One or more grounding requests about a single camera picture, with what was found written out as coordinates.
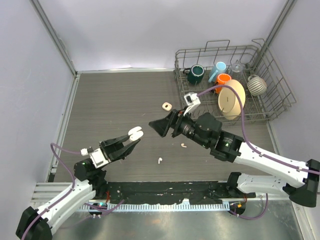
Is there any grey striped mug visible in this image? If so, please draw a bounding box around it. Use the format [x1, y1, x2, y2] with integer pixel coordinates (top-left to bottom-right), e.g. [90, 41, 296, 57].
[247, 75, 267, 97]

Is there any grey wire dish rack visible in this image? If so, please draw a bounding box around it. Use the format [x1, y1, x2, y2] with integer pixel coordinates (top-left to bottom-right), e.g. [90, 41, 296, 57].
[174, 38, 297, 124]

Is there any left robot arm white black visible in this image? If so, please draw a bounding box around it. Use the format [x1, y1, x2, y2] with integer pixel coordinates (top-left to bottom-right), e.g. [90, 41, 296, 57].
[15, 129, 144, 240]

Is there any white charging case gold trim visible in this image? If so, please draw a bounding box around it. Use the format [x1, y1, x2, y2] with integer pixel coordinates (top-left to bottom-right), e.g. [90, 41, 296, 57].
[128, 126, 144, 142]

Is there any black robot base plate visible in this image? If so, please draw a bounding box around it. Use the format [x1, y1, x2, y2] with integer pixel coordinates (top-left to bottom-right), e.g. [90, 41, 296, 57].
[92, 181, 256, 205]

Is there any beige plate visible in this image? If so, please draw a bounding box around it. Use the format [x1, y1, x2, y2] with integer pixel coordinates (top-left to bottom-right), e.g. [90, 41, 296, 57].
[218, 79, 246, 120]

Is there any clear glass cup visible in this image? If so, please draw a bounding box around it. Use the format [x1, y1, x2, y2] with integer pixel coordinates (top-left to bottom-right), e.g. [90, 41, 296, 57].
[228, 60, 244, 82]

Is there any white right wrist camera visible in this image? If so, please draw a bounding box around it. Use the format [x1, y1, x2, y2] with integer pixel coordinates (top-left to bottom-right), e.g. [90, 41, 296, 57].
[183, 92, 201, 116]

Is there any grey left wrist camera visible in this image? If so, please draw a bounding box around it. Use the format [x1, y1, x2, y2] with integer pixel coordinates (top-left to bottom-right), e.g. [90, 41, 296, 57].
[89, 148, 110, 169]

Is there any dark green mug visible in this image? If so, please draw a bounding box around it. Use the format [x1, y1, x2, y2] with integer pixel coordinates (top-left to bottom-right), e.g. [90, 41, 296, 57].
[182, 64, 205, 85]

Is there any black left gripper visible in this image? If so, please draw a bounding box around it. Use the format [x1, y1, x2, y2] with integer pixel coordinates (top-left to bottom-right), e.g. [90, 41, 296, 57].
[97, 131, 139, 171]

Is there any beige charging case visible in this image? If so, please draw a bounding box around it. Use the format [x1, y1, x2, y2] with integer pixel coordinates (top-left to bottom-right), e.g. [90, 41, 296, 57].
[162, 102, 172, 112]

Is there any white cable duct strip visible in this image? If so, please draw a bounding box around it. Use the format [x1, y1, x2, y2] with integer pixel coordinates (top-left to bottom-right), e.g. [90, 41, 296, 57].
[77, 202, 230, 213]

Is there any light blue mug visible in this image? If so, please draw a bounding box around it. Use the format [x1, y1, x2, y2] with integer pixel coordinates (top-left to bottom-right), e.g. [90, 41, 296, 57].
[208, 61, 227, 83]

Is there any orange mug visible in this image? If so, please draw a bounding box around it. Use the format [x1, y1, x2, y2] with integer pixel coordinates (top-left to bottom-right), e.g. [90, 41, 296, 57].
[211, 73, 232, 94]

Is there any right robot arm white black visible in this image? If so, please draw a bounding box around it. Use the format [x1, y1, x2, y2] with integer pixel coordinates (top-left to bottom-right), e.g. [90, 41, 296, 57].
[148, 109, 320, 208]

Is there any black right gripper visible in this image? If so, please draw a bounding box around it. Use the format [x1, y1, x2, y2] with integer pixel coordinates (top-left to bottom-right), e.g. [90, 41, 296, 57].
[149, 106, 210, 148]

